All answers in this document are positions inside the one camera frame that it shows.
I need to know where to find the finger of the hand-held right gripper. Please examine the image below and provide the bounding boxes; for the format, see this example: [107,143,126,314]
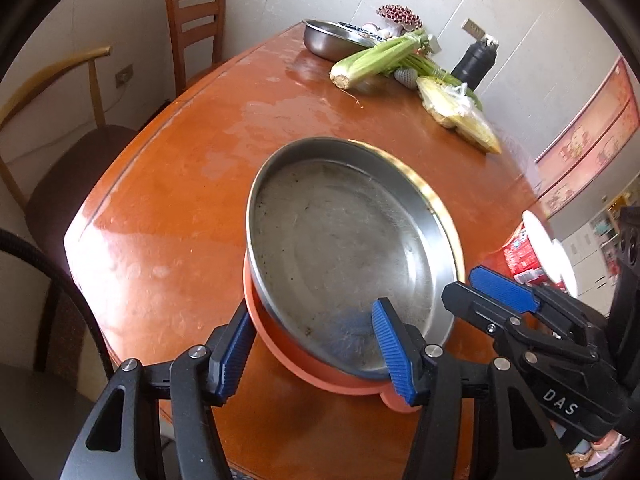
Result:
[441,281,598,368]
[467,266,608,346]

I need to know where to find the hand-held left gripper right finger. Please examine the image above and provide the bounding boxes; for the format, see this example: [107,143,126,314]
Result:
[371,297,576,480]

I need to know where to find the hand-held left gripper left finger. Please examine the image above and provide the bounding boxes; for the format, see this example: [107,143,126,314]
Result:
[60,297,258,480]

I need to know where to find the red paper bowl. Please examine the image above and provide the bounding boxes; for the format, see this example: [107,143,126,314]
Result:
[482,210,578,296]

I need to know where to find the orange animal-shaped plate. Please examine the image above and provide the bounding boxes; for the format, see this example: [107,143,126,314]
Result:
[242,260,431,413]

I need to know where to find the yellow shell-shaped plate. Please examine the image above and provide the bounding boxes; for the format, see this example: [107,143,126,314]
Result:
[370,145,466,283]

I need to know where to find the metal pan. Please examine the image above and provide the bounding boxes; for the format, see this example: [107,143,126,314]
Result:
[245,136,466,381]

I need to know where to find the person's right hand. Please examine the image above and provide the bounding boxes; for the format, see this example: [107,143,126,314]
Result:
[567,432,631,473]

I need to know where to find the white shelf cabinet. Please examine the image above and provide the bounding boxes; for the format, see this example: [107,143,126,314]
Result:
[560,195,626,306]

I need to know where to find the pink cartoon sliding door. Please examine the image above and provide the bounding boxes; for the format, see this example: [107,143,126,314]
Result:
[535,55,640,218]

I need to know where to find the bag of corn cobs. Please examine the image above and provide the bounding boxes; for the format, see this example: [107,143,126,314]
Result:
[416,76,502,155]

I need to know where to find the black thermos bottle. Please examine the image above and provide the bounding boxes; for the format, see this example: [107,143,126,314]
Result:
[450,35,499,92]

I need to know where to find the thin green stalk bunch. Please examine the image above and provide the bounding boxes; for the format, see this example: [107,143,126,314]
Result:
[400,57,483,111]

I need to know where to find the curved-back wooden chair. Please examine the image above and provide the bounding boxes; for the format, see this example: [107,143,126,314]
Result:
[0,45,141,286]

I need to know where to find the celery bunch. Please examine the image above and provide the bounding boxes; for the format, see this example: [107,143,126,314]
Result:
[329,29,431,90]

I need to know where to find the small patterned dish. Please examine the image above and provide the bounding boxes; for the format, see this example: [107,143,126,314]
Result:
[337,21,396,41]

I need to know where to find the steel basin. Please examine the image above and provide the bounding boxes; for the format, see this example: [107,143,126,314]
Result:
[302,19,381,61]

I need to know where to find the brown wooden slat chair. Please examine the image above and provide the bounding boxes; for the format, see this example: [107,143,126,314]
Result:
[164,0,226,98]

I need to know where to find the black cable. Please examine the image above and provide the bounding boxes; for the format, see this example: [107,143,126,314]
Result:
[0,230,116,386]

